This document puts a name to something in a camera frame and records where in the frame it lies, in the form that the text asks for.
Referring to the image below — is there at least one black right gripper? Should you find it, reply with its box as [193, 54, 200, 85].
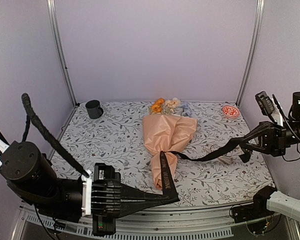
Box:
[239, 119, 300, 156]

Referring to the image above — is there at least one black printed ribbon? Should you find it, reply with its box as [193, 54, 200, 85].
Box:
[172, 146, 251, 207]

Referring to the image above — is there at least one peach wrapping paper sheet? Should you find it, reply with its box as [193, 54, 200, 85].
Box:
[142, 114, 198, 190]

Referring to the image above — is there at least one orange fake flower stem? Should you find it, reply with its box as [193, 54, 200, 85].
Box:
[148, 97, 182, 117]

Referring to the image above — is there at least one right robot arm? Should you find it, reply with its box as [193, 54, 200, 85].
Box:
[239, 91, 300, 223]

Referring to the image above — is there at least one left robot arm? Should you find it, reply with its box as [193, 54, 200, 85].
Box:
[0, 93, 179, 237]

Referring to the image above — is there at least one red patterned small dish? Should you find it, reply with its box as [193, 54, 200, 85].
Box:
[222, 105, 241, 119]

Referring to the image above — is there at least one tan ribbon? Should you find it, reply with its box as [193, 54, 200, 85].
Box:
[218, 156, 234, 165]

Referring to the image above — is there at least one dark grey mug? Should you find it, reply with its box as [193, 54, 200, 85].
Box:
[85, 100, 104, 120]

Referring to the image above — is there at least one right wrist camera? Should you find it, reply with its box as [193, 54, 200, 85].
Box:
[255, 91, 284, 127]

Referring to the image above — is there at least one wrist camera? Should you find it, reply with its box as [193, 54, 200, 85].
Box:
[81, 170, 93, 217]
[255, 91, 284, 127]

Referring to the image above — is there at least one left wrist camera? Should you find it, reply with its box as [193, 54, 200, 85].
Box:
[81, 170, 93, 217]

